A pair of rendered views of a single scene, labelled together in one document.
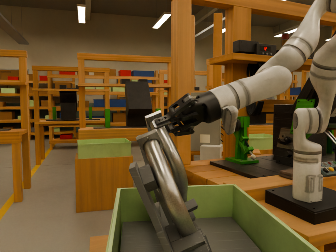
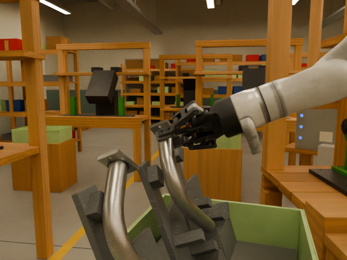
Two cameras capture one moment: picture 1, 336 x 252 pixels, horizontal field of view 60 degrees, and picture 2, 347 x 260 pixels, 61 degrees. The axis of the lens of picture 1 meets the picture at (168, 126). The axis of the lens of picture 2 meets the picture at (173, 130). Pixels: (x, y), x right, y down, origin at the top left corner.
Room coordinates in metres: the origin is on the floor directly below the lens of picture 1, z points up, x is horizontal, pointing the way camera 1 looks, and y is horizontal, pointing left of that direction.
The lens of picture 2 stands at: (0.16, -0.24, 1.29)
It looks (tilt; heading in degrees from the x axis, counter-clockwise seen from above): 8 degrees down; 25
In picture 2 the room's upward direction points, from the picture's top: straight up
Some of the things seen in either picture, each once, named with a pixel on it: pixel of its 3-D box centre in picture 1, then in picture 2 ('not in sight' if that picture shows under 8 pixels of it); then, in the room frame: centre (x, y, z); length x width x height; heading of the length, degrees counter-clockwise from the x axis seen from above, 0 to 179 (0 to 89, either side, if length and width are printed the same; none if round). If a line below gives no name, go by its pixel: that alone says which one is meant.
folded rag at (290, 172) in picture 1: (293, 174); not in sight; (1.35, -0.59, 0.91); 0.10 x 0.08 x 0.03; 112
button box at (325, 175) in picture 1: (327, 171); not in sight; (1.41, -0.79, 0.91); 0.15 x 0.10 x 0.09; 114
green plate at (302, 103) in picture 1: (306, 116); not in sight; (1.68, -0.80, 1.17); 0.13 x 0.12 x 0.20; 114
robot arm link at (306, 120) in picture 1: (307, 132); not in sight; (1.04, -0.50, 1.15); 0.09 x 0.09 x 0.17; 84
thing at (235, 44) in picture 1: (245, 47); not in sight; (1.85, -0.49, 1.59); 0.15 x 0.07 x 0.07; 114
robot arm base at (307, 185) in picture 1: (306, 175); not in sight; (1.05, -0.51, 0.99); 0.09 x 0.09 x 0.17; 19
